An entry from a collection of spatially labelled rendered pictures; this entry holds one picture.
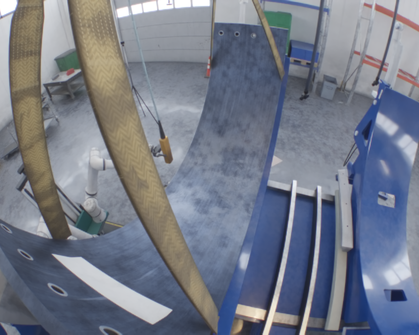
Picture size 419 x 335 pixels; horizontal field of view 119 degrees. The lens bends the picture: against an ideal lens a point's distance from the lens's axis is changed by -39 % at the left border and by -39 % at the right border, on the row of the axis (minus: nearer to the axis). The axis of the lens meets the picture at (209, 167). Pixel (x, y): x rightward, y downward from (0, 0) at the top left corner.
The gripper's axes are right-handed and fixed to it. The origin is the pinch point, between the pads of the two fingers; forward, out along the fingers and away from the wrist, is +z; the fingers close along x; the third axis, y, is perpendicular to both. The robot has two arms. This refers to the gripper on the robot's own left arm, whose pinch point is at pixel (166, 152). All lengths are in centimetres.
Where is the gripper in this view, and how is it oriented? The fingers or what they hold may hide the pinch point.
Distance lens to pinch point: 202.5
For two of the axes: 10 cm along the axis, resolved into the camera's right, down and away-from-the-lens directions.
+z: 9.4, 2.2, -2.5
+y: -0.4, -6.6, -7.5
